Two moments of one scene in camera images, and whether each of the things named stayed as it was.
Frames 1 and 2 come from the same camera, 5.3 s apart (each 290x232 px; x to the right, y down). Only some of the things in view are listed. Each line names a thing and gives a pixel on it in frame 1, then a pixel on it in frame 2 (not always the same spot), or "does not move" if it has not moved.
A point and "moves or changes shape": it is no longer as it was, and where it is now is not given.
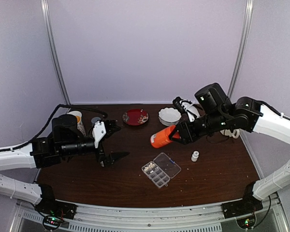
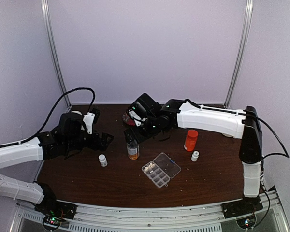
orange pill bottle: x=162 y=138 moves or changes shape
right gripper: x=185 y=130 to x=139 y=137
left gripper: x=111 y=157 to x=103 y=144
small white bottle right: x=195 y=156 does not move
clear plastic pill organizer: x=161 y=170 does not move
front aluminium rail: x=99 y=217 does not move
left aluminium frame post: x=45 y=7 does not move
